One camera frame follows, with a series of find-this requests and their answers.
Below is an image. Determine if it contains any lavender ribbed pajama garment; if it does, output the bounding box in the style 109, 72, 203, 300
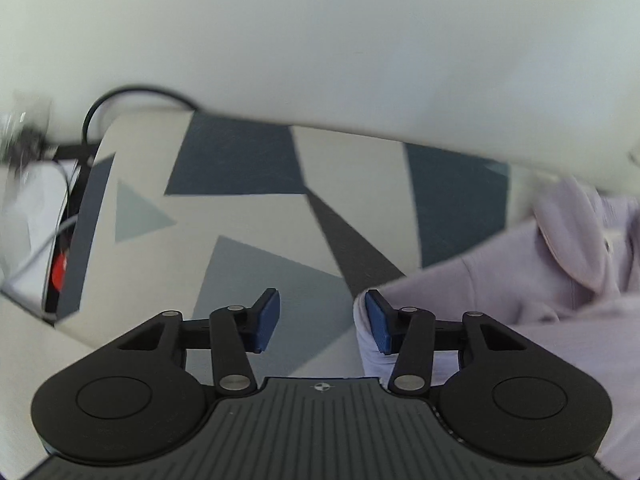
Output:
351, 173, 640, 480

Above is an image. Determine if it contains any black power strip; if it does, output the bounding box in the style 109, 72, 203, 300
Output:
43, 143, 114, 323

